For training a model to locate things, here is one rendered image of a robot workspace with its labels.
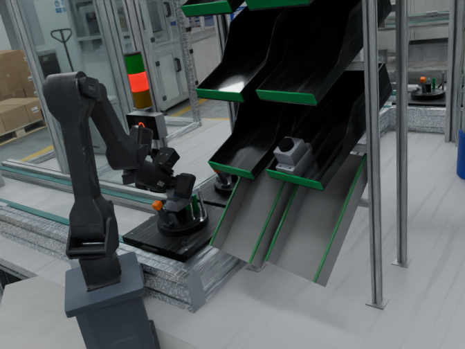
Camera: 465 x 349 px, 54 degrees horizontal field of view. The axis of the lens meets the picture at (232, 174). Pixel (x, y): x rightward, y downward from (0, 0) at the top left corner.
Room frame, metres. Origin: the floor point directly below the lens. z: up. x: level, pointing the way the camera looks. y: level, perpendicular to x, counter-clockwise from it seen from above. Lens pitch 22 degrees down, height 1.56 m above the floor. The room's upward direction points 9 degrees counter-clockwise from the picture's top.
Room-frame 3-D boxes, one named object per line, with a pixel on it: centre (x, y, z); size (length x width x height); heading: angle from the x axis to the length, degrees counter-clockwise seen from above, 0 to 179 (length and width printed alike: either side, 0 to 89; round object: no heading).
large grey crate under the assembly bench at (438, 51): (5.90, -2.77, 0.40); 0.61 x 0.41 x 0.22; 60
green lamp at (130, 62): (1.34, 0.23, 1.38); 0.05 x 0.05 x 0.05
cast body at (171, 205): (1.13, 0.15, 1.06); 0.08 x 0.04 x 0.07; 140
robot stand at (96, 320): (0.78, 0.28, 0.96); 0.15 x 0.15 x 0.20; 15
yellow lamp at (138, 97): (1.34, 0.23, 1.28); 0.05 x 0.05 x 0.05
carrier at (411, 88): (1.98, -0.91, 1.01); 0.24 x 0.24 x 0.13; 50
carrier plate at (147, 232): (1.13, 0.15, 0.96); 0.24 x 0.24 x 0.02; 50
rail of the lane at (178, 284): (1.18, 0.46, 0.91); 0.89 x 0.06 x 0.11; 50
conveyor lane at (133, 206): (1.34, 0.37, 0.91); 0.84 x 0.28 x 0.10; 50
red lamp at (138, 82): (1.34, 0.23, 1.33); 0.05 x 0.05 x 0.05
